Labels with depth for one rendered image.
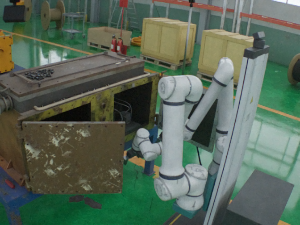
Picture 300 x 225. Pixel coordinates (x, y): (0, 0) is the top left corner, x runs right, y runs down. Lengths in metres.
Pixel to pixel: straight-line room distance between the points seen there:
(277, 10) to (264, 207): 9.24
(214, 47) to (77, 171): 5.29
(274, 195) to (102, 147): 1.21
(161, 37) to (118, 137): 5.87
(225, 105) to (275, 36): 8.61
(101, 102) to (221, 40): 4.73
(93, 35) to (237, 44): 4.68
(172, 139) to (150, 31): 6.29
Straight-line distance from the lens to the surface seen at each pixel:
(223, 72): 2.03
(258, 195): 2.04
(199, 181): 1.83
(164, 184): 1.72
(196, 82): 1.61
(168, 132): 1.61
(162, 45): 7.56
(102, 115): 2.34
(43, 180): 2.05
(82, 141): 1.85
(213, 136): 2.63
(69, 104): 2.07
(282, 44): 10.72
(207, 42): 6.82
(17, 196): 2.18
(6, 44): 4.73
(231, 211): 1.85
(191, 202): 1.93
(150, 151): 1.94
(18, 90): 1.95
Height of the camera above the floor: 2.05
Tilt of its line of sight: 23 degrees down
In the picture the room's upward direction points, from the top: 6 degrees clockwise
